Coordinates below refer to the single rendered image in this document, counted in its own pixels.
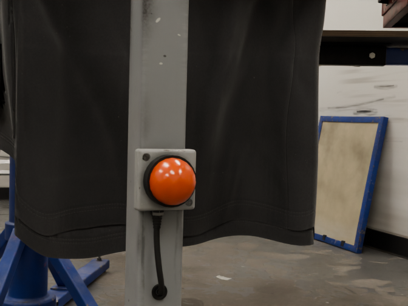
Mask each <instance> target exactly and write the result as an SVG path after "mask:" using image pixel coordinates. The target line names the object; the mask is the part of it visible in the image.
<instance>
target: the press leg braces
mask: <svg viewBox="0 0 408 306"><path fill-rule="evenodd" d="M24 246H25V243H24V242H22V241H21V240H20V239H19V238H17V237H16V236H15V229H13V231H12V233H11V235H10V238H9V240H5V229H4V230H3V231H2V233H1V234H0V259H1V261H0V306H2V305H3V303H4V300H5V297H6V295H7V292H8V290H9V286H10V284H11V281H12V279H13V275H14V273H15V270H16V267H17V265H18V262H19V259H20V257H21V254H22V251H23V249H24ZM48 268H49V270H50V272H51V274H52V276H53V278H54V280H55V282H56V284H55V285H54V286H52V287H51V288H50V289H51V290H68V292H69V293H70V295H71V297H72V298H73V300H74V301H75V303H76V305H77V306H98V304H97V303H96V301H95V299H94V298H93V296H92V295H91V293H90V291H89V290H88V288H87V287H86V284H85V283H84V281H83V280H82V278H81V276H80V275H79V274H78V272H77V270H76V269H75V267H74V265H73V264H72V262H71V261H70V259H56V258H51V257H48Z"/></svg>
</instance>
